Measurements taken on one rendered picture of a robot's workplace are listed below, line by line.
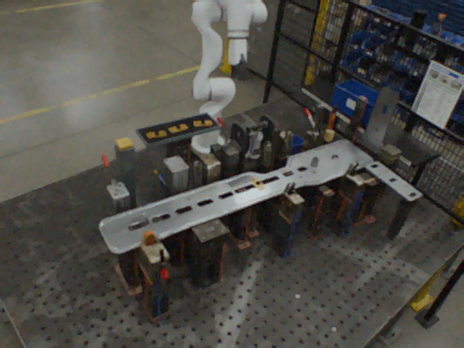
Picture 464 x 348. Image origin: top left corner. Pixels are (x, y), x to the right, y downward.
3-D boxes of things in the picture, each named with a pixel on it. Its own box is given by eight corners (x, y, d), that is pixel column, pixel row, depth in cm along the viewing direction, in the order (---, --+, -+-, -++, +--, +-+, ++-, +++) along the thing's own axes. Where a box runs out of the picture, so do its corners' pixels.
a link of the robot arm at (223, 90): (197, 111, 237) (198, 73, 221) (228, 110, 241) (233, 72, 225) (201, 124, 228) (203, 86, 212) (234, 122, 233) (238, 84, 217)
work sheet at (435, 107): (443, 131, 215) (470, 76, 196) (409, 111, 229) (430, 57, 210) (446, 130, 216) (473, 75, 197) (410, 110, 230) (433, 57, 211)
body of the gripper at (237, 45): (225, 35, 170) (225, 63, 174) (233, 35, 161) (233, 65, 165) (243, 34, 172) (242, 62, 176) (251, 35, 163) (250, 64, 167)
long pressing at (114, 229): (116, 261, 151) (115, 258, 150) (95, 221, 165) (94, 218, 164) (376, 162, 215) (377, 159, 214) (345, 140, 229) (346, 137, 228)
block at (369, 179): (353, 228, 217) (370, 188, 200) (338, 215, 224) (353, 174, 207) (366, 223, 222) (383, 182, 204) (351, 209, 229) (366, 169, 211)
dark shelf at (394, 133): (412, 169, 212) (414, 164, 210) (299, 90, 268) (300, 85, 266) (438, 158, 222) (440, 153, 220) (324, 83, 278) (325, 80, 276)
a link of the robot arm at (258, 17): (246, 2, 189) (266, 29, 167) (211, 1, 185) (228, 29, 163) (248, -19, 183) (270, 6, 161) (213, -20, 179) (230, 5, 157)
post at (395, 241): (394, 246, 210) (415, 205, 191) (378, 233, 216) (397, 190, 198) (402, 243, 213) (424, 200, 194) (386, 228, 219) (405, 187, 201)
